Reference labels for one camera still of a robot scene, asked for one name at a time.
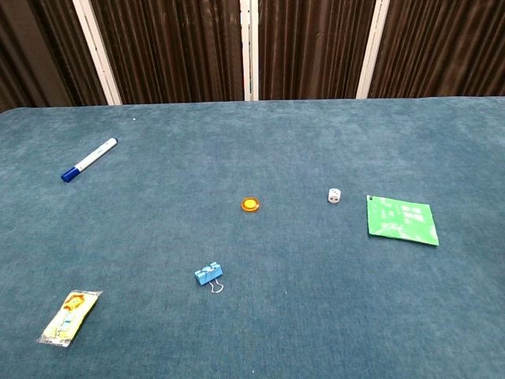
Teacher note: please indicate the yellow cartoon snack packet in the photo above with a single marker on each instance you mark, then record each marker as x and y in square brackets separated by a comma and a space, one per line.
[69, 318]

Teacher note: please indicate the blue binder clip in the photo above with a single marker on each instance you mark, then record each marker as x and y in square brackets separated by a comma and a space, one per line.
[208, 274]

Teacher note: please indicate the orange round button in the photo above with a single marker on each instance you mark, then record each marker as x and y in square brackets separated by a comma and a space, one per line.
[250, 205]

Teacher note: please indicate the blue capped white marker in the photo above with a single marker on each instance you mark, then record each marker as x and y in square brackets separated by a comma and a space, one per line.
[89, 159]

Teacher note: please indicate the brown pleated curtain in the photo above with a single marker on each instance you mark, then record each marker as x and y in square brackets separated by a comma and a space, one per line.
[177, 47]

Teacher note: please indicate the green foil packet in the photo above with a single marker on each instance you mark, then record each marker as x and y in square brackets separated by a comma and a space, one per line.
[401, 219]

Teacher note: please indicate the white die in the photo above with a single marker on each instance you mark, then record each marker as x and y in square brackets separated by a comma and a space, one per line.
[334, 195]

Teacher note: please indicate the white frame post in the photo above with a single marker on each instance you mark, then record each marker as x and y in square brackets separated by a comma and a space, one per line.
[96, 51]
[372, 49]
[250, 49]

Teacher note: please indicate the blue velvet tablecloth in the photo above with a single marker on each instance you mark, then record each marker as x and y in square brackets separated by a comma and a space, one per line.
[252, 252]

